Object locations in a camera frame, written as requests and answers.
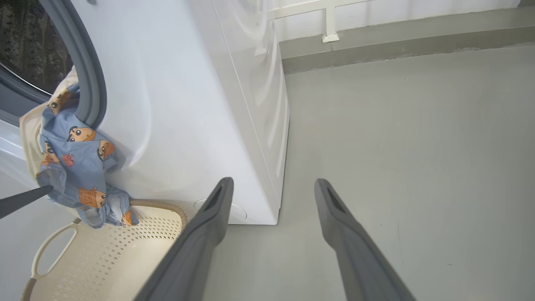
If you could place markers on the stainless steel washing machine drum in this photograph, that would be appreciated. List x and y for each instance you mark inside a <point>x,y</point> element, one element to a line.
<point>29,42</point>

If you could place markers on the cream perforated laundry basket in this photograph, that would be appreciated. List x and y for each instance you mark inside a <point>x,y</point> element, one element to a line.
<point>104,259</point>

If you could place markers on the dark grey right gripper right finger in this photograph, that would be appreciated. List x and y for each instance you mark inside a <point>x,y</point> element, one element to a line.
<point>359,259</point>

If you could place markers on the white metal railing frame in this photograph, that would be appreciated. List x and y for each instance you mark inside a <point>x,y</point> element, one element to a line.
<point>330,21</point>

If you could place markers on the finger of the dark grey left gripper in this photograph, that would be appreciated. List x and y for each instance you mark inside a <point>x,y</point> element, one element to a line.
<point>21,202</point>

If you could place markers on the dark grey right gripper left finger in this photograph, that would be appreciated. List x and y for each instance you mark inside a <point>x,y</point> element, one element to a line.
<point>188,255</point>

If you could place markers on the white front-load washing machine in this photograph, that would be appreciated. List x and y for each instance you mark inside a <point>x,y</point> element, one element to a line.
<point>188,104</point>

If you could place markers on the blue and cream cartoon garment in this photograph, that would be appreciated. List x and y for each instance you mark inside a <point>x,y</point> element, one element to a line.
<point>79,163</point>

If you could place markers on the round white filter cover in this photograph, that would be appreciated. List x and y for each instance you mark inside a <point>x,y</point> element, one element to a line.
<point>238,213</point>

